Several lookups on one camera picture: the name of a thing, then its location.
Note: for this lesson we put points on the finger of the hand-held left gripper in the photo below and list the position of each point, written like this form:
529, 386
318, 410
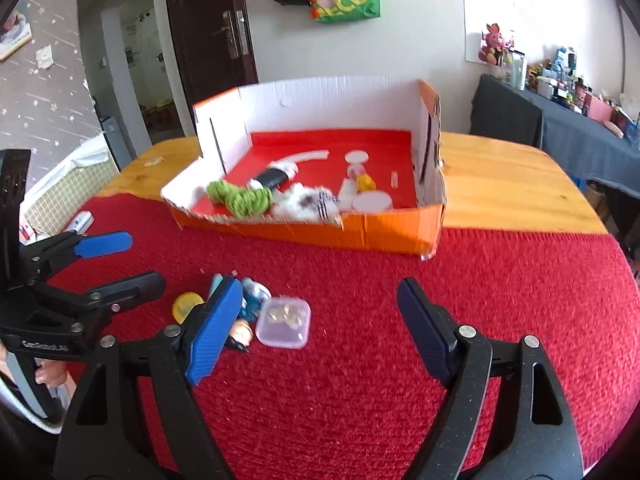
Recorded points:
105, 244
125, 290

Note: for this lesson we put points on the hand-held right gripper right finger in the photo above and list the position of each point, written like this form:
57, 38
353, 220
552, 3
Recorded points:
425, 332

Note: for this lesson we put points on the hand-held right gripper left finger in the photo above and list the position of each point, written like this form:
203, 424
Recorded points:
215, 332

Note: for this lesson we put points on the small doll figurine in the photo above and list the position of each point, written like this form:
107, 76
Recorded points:
242, 332

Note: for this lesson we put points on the yellow round tin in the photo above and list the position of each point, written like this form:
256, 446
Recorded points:
186, 306

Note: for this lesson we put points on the teal plastic clip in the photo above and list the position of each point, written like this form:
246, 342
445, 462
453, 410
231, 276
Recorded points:
215, 285

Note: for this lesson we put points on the clear small plastic box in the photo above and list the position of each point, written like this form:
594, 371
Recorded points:
282, 322

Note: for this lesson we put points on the orange cardboard box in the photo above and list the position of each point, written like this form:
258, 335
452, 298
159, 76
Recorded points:
380, 235

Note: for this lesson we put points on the green chenille scrunchie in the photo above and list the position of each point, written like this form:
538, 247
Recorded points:
247, 202
220, 192

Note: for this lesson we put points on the yellow duck toy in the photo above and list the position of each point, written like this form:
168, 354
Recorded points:
365, 181

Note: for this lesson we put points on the black white fuzzy roll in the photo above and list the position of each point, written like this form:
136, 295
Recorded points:
272, 176

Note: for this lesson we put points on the person's left hand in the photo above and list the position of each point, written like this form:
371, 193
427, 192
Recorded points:
50, 374

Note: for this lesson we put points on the white handheld device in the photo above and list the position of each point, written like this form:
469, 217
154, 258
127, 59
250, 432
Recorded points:
82, 221

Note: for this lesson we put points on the small-tiled counter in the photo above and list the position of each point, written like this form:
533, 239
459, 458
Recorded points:
65, 190

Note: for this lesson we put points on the red knitted mat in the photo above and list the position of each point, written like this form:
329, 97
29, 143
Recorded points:
350, 360

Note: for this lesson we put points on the dark brown door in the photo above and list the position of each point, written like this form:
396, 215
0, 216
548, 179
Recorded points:
200, 60

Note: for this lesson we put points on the blue-clothed side table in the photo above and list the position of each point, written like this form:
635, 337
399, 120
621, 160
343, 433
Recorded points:
575, 140

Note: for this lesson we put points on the cluster of bottles and jars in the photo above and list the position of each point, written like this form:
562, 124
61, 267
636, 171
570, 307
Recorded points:
560, 75

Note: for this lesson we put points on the pink bunny plush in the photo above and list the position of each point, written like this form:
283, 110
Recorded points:
492, 42

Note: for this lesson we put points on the wall mirror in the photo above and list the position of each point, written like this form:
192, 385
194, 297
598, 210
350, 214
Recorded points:
480, 0

